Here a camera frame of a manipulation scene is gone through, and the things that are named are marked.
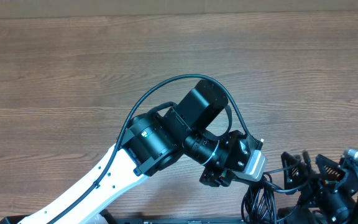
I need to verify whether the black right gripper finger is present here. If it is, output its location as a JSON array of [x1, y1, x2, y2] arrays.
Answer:
[[281, 152, 303, 195], [315, 154, 346, 190]]

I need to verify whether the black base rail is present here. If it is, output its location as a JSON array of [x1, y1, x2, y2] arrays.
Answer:
[[92, 209, 245, 224]]

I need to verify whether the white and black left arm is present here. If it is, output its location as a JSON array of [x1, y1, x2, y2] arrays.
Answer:
[[3, 78, 267, 223]]

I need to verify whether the black USB cable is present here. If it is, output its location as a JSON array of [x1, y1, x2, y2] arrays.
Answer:
[[240, 167, 310, 224]]

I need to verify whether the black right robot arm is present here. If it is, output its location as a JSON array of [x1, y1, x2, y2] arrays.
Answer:
[[278, 149, 358, 224]]

